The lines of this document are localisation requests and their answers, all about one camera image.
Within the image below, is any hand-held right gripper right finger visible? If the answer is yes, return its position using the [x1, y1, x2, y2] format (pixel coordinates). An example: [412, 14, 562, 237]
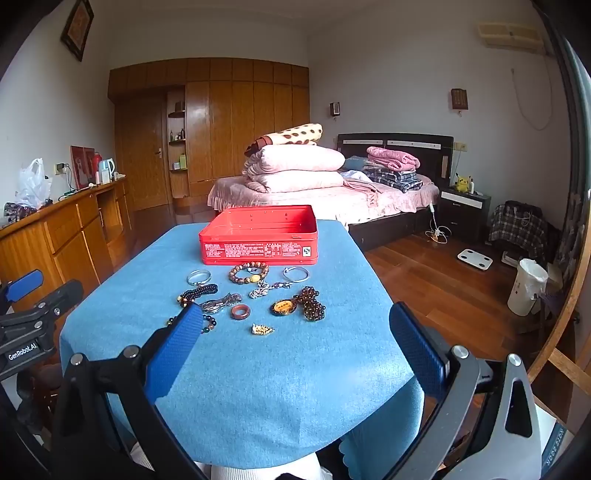
[389, 302, 543, 480]

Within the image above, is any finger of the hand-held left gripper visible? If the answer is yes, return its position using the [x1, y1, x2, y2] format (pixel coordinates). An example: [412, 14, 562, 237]
[0, 270, 45, 305]
[0, 280, 85, 330]

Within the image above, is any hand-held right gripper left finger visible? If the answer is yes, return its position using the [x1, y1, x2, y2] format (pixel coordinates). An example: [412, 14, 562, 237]
[51, 302, 208, 480]

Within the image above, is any multicolour bead bracelet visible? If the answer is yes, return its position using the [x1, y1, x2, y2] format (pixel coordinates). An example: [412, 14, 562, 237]
[166, 314, 218, 335]

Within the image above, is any dark bead bracelet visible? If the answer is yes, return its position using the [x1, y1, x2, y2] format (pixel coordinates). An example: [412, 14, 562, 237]
[177, 284, 219, 306]

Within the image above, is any silver chain pendant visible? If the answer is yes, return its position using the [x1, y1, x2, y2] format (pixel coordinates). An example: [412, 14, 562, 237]
[249, 280, 293, 300]

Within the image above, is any wooden bead bracelet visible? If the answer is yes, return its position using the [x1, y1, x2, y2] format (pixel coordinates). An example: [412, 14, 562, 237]
[228, 261, 270, 285]

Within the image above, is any brown bead necklace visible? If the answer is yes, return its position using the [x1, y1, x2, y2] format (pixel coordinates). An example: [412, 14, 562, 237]
[293, 285, 327, 322]

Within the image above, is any red tin box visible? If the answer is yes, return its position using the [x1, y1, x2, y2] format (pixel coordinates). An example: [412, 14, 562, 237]
[198, 204, 319, 266]

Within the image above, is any wooden sideboard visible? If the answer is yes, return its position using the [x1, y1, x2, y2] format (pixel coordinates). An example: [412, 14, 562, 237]
[0, 178, 134, 296]

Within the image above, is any white plastic bag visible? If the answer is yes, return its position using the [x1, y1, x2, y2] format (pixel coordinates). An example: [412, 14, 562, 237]
[16, 158, 52, 208]

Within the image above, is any white bathroom scale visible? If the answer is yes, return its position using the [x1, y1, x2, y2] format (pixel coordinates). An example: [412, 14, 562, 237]
[457, 249, 494, 271]

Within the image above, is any blue tablecloth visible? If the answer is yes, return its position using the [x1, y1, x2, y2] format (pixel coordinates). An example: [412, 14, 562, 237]
[59, 220, 426, 480]

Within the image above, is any white trash bin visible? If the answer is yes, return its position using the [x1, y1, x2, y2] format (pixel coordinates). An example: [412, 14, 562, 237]
[507, 258, 549, 317]

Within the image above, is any red framed photo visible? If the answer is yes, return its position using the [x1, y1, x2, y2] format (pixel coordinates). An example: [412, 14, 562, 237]
[70, 146, 96, 190]

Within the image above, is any dark nightstand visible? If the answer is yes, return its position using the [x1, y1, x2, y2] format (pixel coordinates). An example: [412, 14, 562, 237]
[436, 187, 492, 243]

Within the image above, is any wooden door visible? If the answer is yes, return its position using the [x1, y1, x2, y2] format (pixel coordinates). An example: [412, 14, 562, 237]
[115, 90, 169, 210]

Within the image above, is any stack of plaid clothes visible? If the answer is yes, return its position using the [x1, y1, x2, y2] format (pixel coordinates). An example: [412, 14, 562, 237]
[365, 161, 424, 193]

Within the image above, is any pink scarf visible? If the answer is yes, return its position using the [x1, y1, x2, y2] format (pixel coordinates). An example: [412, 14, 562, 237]
[344, 179, 382, 195]

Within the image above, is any bed with dark headboard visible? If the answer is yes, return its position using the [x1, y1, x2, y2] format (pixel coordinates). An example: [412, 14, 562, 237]
[207, 134, 455, 252]

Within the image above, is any pink folded blanket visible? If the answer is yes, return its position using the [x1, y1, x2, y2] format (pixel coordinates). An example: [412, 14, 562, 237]
[366, 146, 421, 172]

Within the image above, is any pink folded quilt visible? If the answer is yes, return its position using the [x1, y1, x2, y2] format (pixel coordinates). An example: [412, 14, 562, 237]
[245, 170, 345, 193]
[247, 144, 346, 178]

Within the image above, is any wooden wardrobe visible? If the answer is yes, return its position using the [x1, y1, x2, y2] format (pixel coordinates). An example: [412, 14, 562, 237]
[107, 58, 311, 200]

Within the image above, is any cream spotted blanket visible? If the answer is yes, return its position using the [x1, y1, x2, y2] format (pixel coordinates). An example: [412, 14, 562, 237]
[244, 123, 324, 158]

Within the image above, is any white charger cable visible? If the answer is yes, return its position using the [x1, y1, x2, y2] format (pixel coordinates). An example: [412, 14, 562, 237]
[425, 203, 451, 243]

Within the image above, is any framed wall picture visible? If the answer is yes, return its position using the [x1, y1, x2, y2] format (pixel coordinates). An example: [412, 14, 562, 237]
[61, 0, 95, 62]

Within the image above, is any white wall cord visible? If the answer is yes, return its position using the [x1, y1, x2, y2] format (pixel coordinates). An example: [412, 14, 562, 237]
[510, 68, 552, 131]

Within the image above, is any wall air conditioner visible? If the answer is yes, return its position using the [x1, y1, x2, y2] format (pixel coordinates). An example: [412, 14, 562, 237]
[477, 21, 546, 51]

